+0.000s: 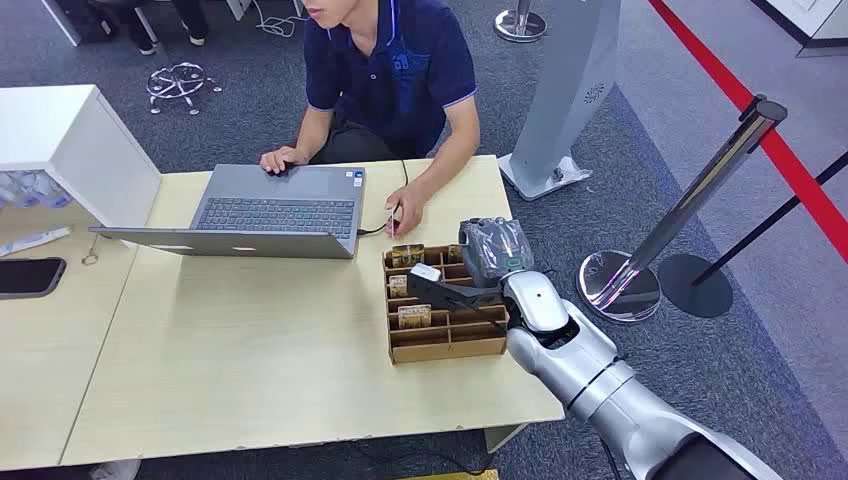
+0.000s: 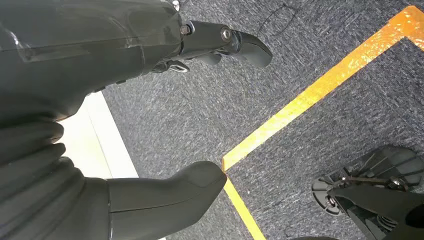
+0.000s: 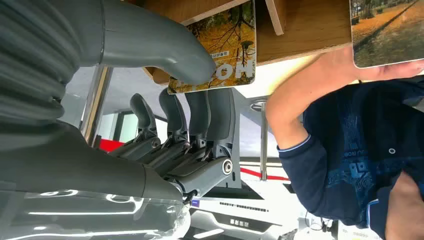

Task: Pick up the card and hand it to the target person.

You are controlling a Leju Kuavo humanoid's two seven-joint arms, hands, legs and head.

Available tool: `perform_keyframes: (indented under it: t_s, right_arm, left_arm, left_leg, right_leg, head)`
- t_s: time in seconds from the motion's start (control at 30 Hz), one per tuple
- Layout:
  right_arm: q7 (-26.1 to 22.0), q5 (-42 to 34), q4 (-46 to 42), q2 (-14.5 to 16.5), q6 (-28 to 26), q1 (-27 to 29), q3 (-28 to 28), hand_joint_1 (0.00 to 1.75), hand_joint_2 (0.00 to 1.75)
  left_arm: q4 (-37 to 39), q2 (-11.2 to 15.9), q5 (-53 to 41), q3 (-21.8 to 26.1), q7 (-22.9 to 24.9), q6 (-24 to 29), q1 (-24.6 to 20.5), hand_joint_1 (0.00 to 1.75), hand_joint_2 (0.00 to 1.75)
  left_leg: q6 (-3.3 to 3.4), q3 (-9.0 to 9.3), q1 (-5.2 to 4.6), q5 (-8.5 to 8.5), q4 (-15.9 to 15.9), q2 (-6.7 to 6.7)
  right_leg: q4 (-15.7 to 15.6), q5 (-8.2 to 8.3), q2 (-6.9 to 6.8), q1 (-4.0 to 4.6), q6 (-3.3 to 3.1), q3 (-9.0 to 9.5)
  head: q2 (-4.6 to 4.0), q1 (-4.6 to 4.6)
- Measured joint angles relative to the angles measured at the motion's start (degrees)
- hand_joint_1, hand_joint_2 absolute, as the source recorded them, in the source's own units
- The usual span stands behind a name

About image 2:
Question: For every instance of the ribbed grey left arm sleeve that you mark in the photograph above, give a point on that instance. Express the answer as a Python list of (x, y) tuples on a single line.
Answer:
[(36, 185)]

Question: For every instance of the white desk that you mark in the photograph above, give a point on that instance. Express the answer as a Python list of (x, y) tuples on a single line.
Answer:
[(96, 142)]

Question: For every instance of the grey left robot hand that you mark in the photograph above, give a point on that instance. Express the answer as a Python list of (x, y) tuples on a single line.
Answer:
[(82, 43)]

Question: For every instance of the black robot foot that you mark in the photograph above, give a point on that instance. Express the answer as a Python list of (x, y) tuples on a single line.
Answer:
[(374, 198)]

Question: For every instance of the yellow floor tape strip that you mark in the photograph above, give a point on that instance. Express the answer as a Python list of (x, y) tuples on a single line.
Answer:
[(243, 212)]

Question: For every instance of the orange floor tape strip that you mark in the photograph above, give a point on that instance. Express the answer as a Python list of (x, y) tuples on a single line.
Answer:
[(318, 89)]

